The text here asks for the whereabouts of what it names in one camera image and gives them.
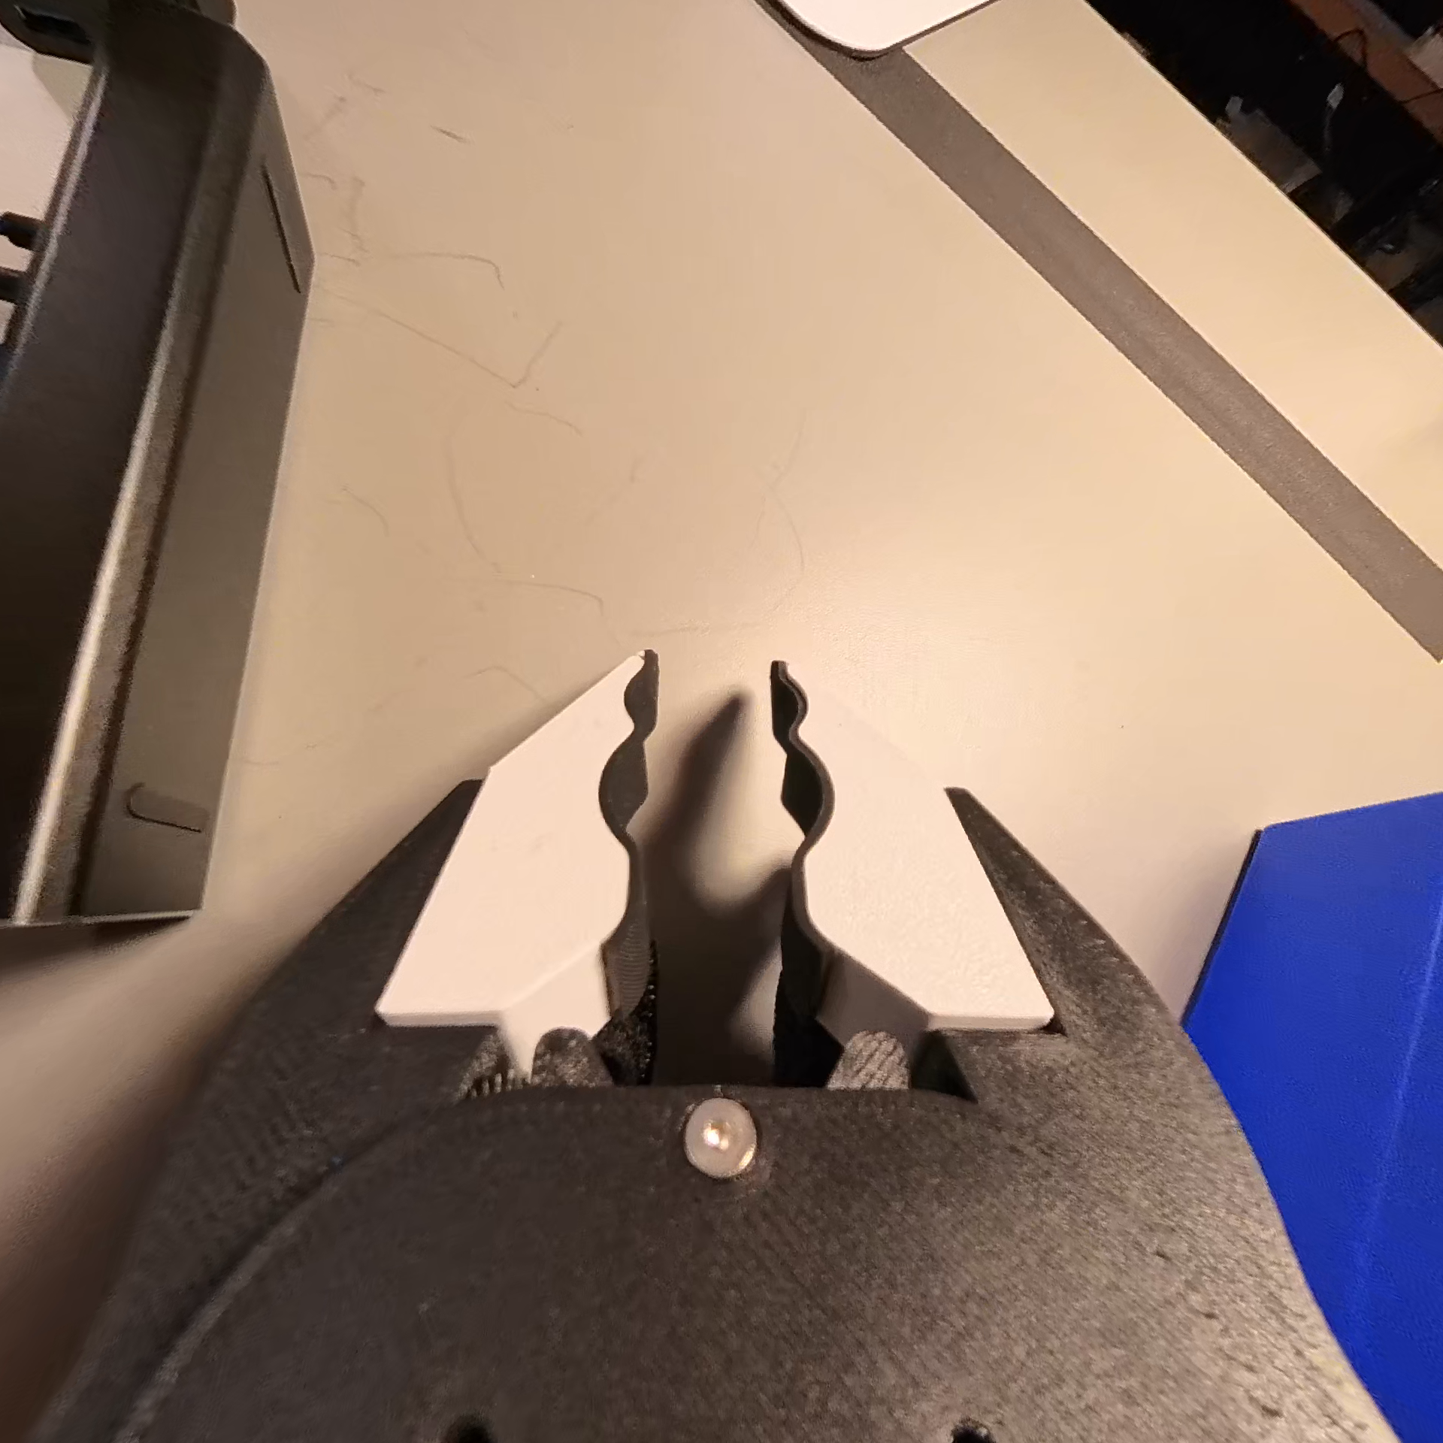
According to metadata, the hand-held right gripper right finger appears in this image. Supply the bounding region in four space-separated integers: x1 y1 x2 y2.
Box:
770 662 1059 1067

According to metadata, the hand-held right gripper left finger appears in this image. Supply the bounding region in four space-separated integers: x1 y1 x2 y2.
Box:
375 650 663 1069

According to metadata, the slim black usb hub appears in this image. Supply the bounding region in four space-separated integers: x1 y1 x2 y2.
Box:
0 0 318 928

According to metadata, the blue box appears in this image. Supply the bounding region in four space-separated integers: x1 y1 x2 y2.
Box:
1182 792 1443 1443

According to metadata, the white lamp stand base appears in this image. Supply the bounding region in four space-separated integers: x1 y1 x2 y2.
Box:
775 0 997 61

